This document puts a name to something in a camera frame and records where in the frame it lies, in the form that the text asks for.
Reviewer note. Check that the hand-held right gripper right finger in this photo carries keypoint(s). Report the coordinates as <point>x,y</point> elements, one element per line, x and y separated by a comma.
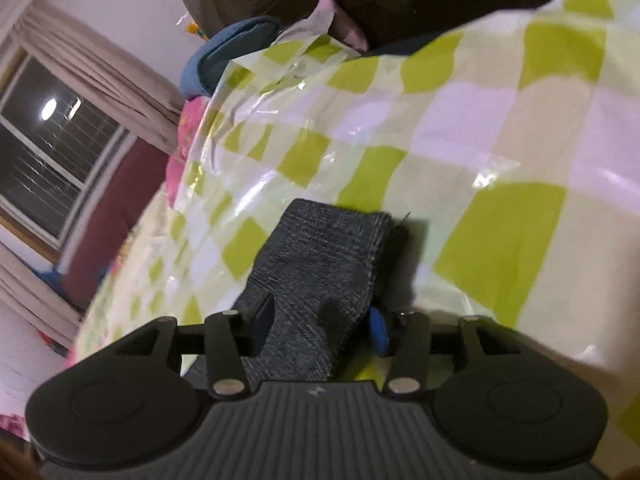
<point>379,332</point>

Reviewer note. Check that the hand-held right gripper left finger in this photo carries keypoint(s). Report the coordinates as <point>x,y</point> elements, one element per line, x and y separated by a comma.
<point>264,322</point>

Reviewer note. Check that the dark grey checked pants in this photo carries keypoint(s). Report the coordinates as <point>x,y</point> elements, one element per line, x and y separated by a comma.
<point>310,280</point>

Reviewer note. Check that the blue bag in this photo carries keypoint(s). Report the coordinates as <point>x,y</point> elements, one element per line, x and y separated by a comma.
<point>50,280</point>

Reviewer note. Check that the green white checked plastic sheet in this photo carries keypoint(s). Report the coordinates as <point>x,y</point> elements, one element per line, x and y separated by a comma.
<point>475,135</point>

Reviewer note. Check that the beige curtain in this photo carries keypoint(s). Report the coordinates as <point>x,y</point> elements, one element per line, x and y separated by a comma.
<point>35,295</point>
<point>90,70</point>

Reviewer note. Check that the blue pillow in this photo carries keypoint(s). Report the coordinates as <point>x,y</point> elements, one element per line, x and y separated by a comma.
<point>225,55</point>

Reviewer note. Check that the white framed window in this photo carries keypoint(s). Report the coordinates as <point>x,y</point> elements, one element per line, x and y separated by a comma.
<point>45,160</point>

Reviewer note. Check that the yellow snack bag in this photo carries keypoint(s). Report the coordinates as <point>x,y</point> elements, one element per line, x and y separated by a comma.
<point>192,27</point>

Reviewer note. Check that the pale pink pillow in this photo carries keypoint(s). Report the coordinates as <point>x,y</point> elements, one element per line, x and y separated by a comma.
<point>340,22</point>

